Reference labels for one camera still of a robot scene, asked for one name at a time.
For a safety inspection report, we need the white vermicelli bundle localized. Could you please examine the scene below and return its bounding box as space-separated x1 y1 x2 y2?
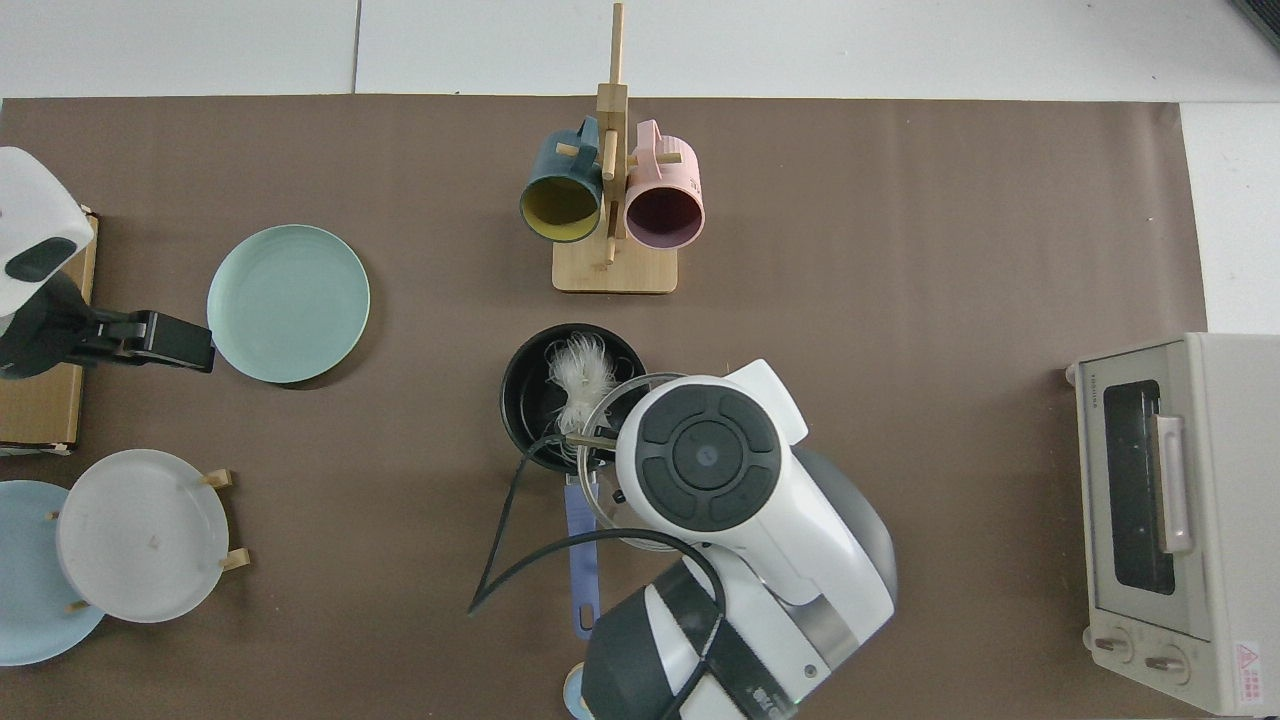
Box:
545 335 621 436

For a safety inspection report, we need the glass lid with blue knob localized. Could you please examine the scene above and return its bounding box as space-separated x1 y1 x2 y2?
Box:
575 372 701 553

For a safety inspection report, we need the green plate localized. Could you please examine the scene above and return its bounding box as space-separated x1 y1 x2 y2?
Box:
206 224 371 385

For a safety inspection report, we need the white plate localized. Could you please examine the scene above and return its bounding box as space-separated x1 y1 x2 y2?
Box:
56 449 230 624

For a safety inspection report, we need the wooden plate rack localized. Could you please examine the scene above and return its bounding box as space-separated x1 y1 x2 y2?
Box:
48 468 251 613

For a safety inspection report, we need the light blue plate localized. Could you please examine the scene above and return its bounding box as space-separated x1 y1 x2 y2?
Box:
0 480 107 667

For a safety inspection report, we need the wooden cup stand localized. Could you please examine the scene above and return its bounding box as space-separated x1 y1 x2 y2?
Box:
552 2 680 295

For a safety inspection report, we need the dark teal cup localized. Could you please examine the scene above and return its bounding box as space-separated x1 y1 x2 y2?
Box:
518 116 606 244

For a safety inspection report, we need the pink cup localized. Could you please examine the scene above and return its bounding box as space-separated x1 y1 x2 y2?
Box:
624 119 706 250

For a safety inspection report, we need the brown table cloth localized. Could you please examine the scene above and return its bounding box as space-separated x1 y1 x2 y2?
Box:
0 95 1206 720

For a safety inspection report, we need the pale toaster oven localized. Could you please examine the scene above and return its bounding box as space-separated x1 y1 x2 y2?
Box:
1065 335 1280 717

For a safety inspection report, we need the black flat object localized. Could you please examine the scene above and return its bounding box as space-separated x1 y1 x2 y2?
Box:
1232 0 1280 53

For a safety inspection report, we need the black pot with blue handle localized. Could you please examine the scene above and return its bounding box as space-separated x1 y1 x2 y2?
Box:
500 323 653 641

